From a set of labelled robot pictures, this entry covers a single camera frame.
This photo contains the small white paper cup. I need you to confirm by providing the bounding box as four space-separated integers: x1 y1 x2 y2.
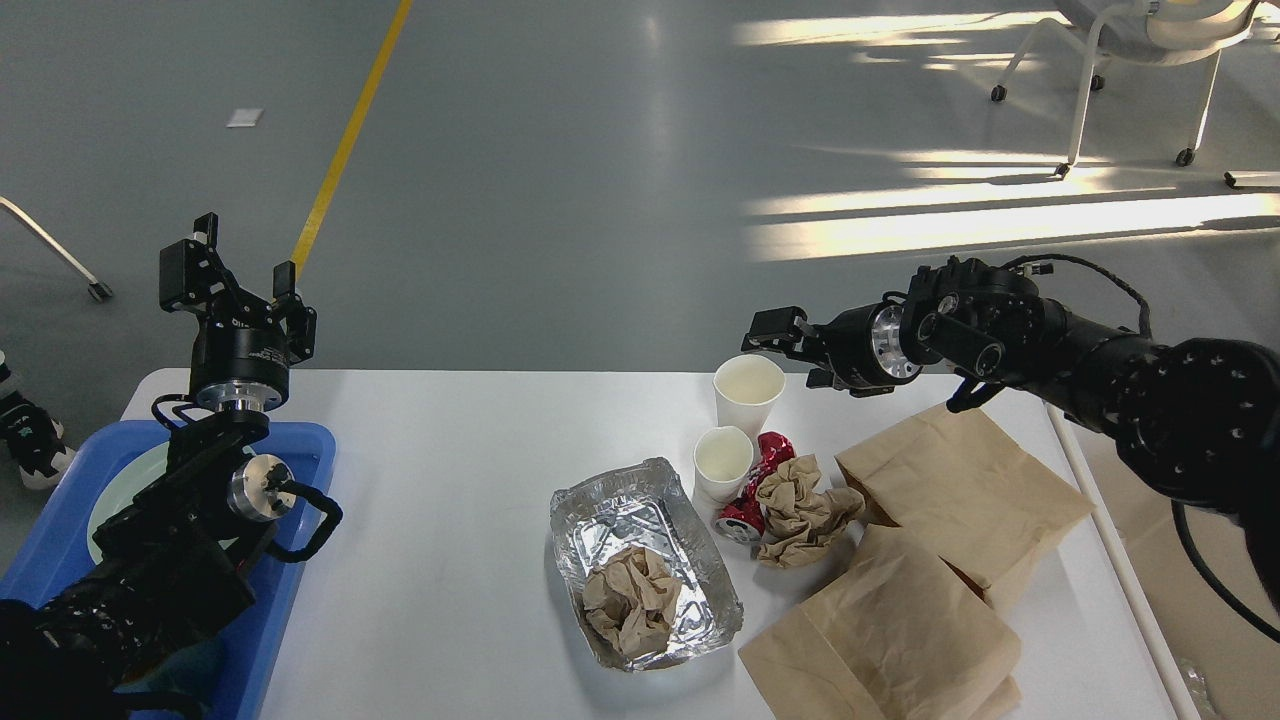
692 427 755 503

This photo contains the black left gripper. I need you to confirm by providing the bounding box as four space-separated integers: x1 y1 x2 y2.
157 211 317 413

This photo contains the light green plate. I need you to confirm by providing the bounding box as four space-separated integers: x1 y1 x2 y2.
86 441 169 565

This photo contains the aluminium foil tray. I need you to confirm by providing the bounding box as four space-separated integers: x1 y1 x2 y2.
550 457 742 673

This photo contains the crumpled brown paper in tray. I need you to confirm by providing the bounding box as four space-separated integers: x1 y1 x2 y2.
582 546 684 660

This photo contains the tall white paper cup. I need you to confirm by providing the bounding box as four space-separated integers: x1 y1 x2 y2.
712 354 786 441

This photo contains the black and white shoe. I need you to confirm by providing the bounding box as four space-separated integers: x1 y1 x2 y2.
1 355 76 491

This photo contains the brown paper bag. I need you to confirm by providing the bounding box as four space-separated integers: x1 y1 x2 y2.
835 404 1094 612
739 527 1021 719

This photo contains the crushed red soda can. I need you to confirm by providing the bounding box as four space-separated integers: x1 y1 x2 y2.
713 430 796 544

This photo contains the brown paper ball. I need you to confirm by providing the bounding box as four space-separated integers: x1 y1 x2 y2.
755 454 867 569

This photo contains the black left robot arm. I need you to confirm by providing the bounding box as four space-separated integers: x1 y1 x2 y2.
3 213 343 719

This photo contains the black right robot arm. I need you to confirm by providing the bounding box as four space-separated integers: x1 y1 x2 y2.
741 254 1279 639

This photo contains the white plastic bin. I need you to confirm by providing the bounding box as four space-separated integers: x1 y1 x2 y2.
1050 409 1279 719

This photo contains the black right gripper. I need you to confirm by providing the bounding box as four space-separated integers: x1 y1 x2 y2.
741 304 922 397

